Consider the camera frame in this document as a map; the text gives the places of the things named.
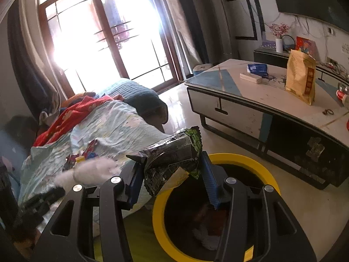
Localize brown framed glass door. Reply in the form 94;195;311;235
38;0;183;93

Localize hanging laundry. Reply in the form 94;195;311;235
104;0;132;50

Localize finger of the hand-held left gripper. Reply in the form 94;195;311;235
41;187;66;206

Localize blue quilted sofa cover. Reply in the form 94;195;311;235
94;79;168;131

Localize green floor mat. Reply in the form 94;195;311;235
93;213;164;262

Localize white coffee table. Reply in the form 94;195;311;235
185;59;349;190

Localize black green snack packet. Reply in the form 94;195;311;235
127;126;204;197

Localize light blue cartoon blanket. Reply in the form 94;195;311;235
19;102;175;238

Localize tangled cables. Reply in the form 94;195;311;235
326;61;349;75

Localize blue tissue packet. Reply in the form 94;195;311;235
247;63;269;76

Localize grey standing air conditioner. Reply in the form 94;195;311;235
210;0;235;60

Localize blue white plastic stool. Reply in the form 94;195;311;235
193;63;214;76

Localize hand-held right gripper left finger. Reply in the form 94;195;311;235
31;164;145;262

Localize red blue snack wrapper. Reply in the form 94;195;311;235
65;139;99;170

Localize yellow paper food bag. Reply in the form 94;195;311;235
285;49;317;106

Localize red card box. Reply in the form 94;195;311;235
296;36;318;57

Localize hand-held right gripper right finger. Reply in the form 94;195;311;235
200;151;318;262

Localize dark curtain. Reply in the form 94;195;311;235
7;0;61;115
153;0;211;69

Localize black television cabinet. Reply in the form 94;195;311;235
253;47;349;88

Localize red flowered blanket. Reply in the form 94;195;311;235
34;95;123;147

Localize black round ring ornament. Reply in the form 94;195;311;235
281;34;296;52

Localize white plastic bag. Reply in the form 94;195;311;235
55;157;121;189

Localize yellow rimmed black trash bin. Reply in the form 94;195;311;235
152;153;281;261

